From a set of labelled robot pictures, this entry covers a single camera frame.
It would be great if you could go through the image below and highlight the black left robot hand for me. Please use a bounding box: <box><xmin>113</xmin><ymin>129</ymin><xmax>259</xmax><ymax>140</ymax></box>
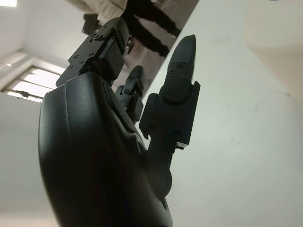
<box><xmin>38</xmin><ymin>17</ymin><xmax>201</xmax><ymax>227</ymax></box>

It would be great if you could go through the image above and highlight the standing person in black trousers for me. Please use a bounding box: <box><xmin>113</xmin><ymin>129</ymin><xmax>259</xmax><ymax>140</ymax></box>
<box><xmin>63</xmin><ymin>0</ymin><xmax>183</xmax><ymax>57</ymax></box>

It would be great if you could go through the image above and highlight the cream two-slot toaster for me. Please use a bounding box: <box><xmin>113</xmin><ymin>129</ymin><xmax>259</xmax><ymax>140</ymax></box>
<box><xmin>245</xmin><ymin>0</ymin><xmax>303</xmax><ymax>62</ymax></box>

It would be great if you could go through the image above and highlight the bright window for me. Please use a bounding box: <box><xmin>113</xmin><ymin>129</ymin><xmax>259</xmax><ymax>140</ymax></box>
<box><xmin>0</xmin><ymin>55</ymin><xmax>62</xmax><ymax>103</ymax></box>

